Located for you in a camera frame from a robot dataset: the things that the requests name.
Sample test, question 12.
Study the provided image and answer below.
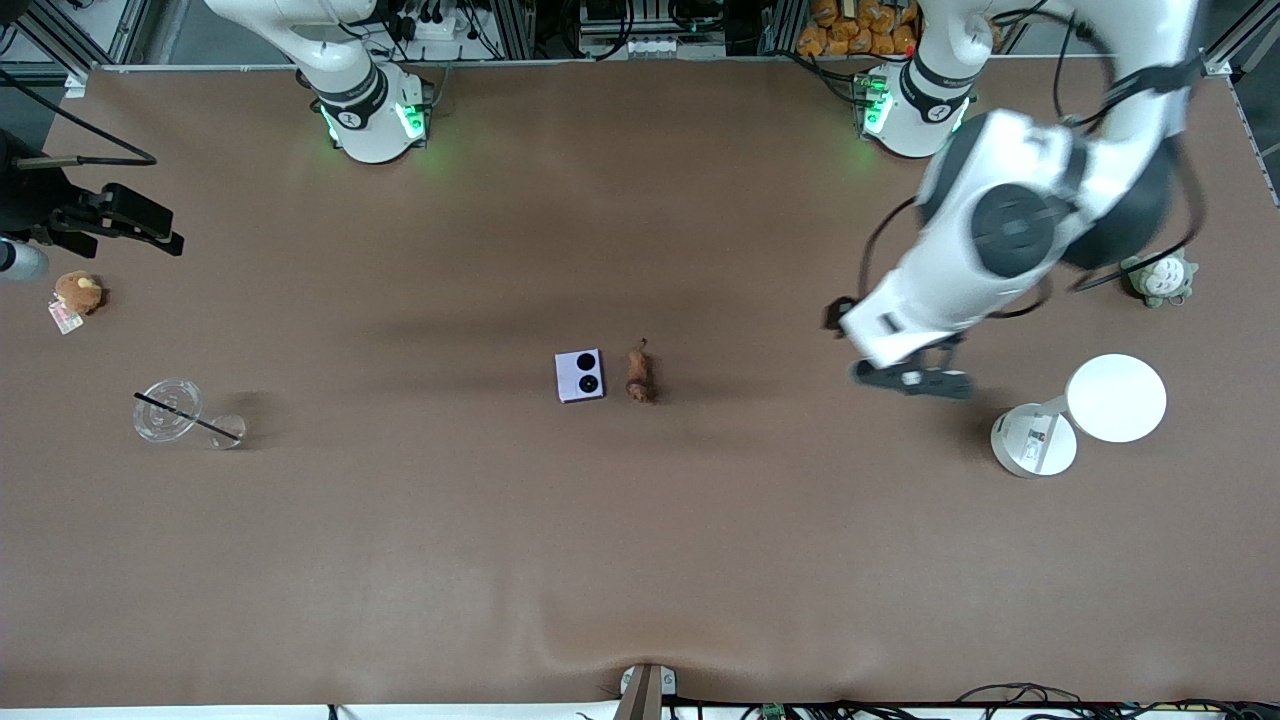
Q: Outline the brown lion statue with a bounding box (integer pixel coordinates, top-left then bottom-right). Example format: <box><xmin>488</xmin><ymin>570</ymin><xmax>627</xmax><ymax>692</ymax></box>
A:
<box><xmin>625</xmin><ymin>338</ymin><xmax>658</xmax><ymax>405</ymax></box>

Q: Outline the lavender flip phone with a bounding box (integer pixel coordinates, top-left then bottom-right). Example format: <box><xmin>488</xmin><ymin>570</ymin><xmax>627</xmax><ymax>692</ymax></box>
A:
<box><xmin>555</xmin><ymin>348</ymin><xmax>607</xmax><ymax>404</ymax></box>

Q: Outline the white round desk lamp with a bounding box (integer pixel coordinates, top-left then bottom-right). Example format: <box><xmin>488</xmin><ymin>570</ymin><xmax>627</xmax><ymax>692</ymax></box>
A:
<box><xmin>990</xmin><ymin>353</ymin><xmax>1168</xmax><ymax>479</ymax></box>

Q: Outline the clear plastic cup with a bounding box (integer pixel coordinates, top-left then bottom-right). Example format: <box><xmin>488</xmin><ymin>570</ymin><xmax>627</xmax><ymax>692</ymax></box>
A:
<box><xmin>133</xmin><ymin>378</ymin><xmax>206</xmax><ymax>444</ymax></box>

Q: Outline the black straw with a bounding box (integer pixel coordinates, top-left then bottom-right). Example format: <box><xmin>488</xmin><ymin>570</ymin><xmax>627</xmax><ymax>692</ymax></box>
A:
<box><xmin>134</xmin><ymin>392</ymin><xmax>241</xmax><ymax>443</ymax></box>

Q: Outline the grey-green totoro plush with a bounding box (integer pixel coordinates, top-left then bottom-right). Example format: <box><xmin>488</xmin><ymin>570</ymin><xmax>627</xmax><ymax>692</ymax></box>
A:
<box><xmin>1120</xmin><ymin>250</ymin><xmax>1199</xmax><ymax>309</ymax></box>

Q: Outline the orange plush toy pile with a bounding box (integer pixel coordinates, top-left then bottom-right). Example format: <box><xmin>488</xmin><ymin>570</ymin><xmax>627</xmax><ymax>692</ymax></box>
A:
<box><xmin>797</xmin><ymin>0</ymin><xmax>918</xmax><ymax>58</ymax></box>

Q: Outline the white power strip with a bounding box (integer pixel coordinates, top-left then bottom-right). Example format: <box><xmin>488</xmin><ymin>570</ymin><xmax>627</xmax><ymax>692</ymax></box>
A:
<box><xmin>398</xmin><ymin>8</ymin><xmax>459</xmax><ymax>43</ymax></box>

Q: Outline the grey electronics rack unit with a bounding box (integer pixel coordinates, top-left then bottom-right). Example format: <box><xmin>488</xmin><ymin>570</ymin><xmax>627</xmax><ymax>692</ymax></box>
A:
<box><xmin>578</xmin><ymin>0</ymin><xmax>728</xmax><ymax>59</ymax></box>

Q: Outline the brown plush keychain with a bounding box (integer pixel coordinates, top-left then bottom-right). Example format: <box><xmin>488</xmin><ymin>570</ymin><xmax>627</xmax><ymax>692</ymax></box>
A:
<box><xmin>48</xmin><ymin>270</ymin><xmax>104</xmax><ymax>335</ymax></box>

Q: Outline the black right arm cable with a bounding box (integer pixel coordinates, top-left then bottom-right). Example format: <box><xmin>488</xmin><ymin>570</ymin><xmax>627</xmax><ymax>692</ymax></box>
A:
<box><xmin>0</xmin><ymin>68</ymin><xmax>158</xmax><ymax>169</ymax></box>

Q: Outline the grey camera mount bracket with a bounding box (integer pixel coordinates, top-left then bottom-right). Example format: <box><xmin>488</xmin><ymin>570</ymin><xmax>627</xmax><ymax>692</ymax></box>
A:
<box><xmin>615</xmin><ymin>663</ymin><xmax>678</xmax><ymax>720</ymax></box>

